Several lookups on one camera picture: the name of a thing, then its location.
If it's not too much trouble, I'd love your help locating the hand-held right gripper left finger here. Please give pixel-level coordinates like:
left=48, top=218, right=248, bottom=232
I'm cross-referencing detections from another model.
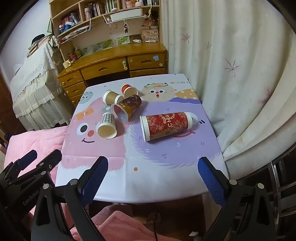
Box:
left=31, top=156, right=109, bottom=241

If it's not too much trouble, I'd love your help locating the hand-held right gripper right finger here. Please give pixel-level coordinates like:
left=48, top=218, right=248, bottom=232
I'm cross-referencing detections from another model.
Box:
left=198, top=156, right=278, bottom=241

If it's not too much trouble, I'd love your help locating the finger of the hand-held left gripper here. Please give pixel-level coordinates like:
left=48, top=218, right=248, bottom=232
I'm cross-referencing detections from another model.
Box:
left=3, top=149, right=38, bottom=179
left=14, top=149, right=62, bottom=186

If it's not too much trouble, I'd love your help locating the checkered paper cup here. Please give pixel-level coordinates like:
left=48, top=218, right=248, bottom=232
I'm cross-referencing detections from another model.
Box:
left=97, top=112, right=117, bottom=139

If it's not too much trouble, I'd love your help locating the tall red patterned cup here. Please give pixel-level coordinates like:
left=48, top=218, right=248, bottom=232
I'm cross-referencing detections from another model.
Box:
left=139, top=111, right=199, bottom=142

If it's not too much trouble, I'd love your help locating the brown patterned plastic cup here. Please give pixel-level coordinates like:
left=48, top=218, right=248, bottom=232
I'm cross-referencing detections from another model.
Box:
left=111, top=94, right=142, bottom=122

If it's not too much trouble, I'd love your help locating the plain brown paper cup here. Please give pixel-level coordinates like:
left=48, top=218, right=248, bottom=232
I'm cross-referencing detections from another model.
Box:
left=102, top=90, right=124, bottom=105

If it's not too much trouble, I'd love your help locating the small red paper cup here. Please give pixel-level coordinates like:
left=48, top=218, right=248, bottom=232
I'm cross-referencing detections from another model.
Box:
left=121, top=84, right=139, bottom=98

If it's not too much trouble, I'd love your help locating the pink blanket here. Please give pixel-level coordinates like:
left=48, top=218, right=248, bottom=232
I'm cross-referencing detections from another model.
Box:
left=5, top=126, right=70, bottom=210

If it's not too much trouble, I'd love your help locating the cartoon printed tablecloth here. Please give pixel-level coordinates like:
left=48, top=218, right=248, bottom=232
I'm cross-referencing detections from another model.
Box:
left=55, top=74, right=229, bottom=204

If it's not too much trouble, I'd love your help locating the pink fleece cloth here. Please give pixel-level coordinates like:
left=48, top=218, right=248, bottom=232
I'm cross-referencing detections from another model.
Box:
left=69, top=204, right=202, bottom=241

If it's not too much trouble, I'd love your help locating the white lace cloth cover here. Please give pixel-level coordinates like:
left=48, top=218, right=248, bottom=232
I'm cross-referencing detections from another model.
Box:
left=9, top=42, right=73, bottom=131

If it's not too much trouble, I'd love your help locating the stack of books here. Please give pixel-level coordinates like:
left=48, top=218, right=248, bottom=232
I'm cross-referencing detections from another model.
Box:
left=26, top=34, right=52, bottom=57

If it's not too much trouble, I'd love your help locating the wooden desk with drawers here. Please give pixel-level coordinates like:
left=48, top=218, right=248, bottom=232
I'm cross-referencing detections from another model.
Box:
left=57, top=43, right=169, bottom=107

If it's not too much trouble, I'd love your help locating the wooden bookshelf hutch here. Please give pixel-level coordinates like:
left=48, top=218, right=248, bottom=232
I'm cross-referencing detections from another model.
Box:
left=48, top=0, right=162, bottom=61

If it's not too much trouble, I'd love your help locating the white patterned curtain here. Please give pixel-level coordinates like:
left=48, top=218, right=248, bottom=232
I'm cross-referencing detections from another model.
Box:
left=161, top=0, right=296, bottom=179

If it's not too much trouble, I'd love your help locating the cardboard box with letters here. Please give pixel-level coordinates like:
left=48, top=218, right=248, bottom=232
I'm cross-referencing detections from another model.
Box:
left=141, top=29, right=160, bottom=42

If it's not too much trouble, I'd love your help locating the row of books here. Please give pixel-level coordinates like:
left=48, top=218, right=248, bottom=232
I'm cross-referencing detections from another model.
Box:
left=83, top=0, right=126, bottom=18

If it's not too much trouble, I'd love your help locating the white plastic basket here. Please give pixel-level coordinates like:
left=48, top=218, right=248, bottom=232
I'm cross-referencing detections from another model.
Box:
left=110, top=8, right=143, bottom=23

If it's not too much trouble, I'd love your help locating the metal chair frame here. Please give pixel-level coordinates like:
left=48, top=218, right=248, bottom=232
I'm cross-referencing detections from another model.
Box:
left=266, top=148, right=296, bottom=241

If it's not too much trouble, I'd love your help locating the black cable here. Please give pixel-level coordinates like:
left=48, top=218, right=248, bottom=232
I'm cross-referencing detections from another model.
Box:
left=151, top=212, right=162, bottom=241

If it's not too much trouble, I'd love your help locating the white wire rack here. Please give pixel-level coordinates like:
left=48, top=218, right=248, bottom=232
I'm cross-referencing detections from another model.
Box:
left=57, top=19, right=96, bottom=42

